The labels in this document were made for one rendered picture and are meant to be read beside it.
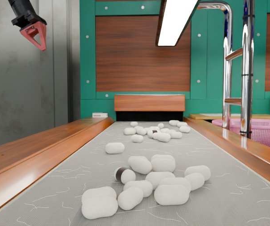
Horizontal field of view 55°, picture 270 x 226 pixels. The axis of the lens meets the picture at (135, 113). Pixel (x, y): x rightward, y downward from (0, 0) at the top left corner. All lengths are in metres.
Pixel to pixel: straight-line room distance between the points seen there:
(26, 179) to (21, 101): 2.97
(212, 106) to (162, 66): 0.29
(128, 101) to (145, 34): 0.31
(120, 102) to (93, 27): 0.36
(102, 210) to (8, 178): 0.14
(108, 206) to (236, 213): 0.12
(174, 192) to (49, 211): 0.12
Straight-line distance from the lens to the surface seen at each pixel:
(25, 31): 0.86
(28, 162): 0.39
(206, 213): 0.27
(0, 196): 0.31
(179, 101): 1.11
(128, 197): 0.26
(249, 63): 0.64
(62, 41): 2.97
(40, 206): 0.29
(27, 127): 3.30
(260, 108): 1.26
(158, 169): 0.38
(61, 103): 2.92
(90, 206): 0.25
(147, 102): 1.10
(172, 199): 0.27
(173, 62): 1.19
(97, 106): 1.19
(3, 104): 3.44
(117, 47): 1.20
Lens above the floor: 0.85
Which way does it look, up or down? 3 degrees down
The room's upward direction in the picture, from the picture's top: straight up
